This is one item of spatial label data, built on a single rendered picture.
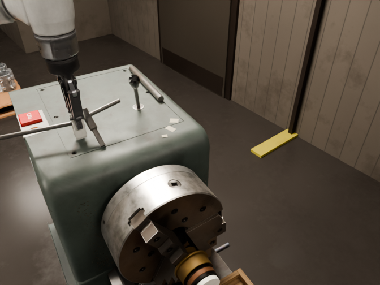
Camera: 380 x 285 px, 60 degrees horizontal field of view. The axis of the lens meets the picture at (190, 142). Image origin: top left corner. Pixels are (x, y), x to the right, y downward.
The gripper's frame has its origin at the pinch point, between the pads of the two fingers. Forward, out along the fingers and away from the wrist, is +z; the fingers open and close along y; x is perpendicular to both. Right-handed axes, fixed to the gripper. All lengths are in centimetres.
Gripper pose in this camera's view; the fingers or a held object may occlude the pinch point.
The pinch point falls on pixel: (78, 125)
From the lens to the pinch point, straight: 95.2
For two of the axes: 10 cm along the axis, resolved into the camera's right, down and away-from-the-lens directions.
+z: 0.0, 8.0, 6.0
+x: 8.6, -3.1, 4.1
